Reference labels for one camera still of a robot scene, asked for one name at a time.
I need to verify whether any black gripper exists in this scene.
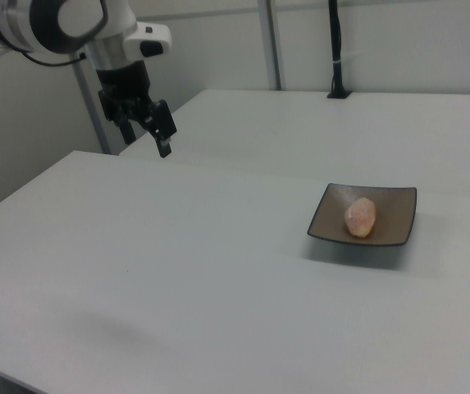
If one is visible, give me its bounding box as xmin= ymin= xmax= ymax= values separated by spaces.
xmin=95 ymin=60 xmax=178 ymax=159

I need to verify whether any sugared orange bread bun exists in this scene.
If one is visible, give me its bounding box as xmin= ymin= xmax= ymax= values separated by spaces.
xmin=344 ymin=197 xmax=380 ymax=240

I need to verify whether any square brown ceramic plate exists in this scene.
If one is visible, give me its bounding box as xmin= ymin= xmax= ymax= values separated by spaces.
xmin=307 ymin=182 xmax=418 ymax=248

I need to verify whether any black pole with flat base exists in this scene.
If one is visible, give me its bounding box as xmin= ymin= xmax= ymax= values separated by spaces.
xmin=326 ymin=0 xmax=353 ymax=101

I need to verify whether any grey partition post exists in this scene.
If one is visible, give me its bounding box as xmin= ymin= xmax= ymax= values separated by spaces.
xmin=71 ymin=57 xmax=113 ymax=156
xmin=257 ymin=0 xmax=287 ymax=92

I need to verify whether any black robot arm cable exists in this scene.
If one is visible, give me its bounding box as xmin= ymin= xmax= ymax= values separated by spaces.
xmin=19 ymin=48 xmax=87 ymax=68

